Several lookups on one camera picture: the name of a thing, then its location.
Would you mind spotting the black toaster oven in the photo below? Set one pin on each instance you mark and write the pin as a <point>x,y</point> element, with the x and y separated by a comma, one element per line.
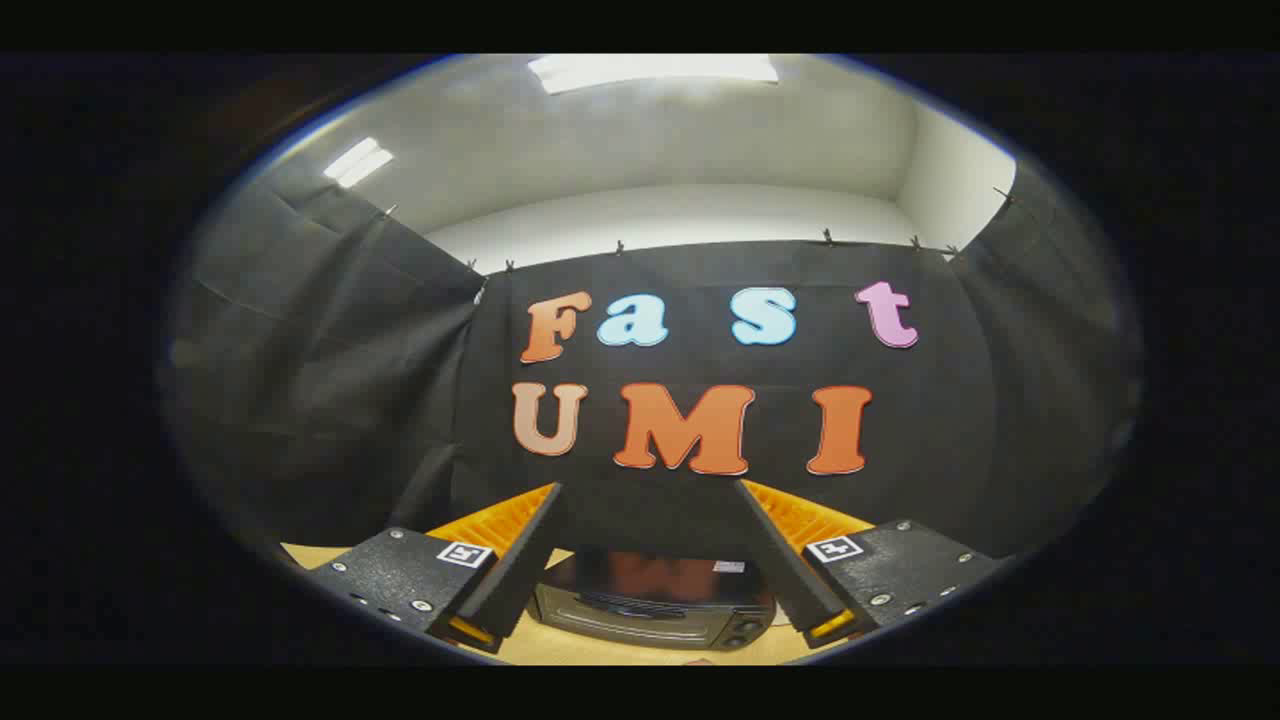
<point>650,600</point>

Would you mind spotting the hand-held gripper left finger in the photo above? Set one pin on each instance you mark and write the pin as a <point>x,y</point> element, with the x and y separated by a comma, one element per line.
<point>520,570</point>

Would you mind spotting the large rectangular ceiling light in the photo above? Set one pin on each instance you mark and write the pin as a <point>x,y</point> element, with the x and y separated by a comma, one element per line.
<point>650,70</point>

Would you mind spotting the small rectangular ceiling light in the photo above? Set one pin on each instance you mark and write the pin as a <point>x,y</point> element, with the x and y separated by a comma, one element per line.
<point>358,162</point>

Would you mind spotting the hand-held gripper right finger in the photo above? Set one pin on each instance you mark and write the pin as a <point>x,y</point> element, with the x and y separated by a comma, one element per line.
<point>790,570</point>

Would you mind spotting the black backdrop cloth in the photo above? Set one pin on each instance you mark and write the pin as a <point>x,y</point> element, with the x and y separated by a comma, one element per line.
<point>640,500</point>

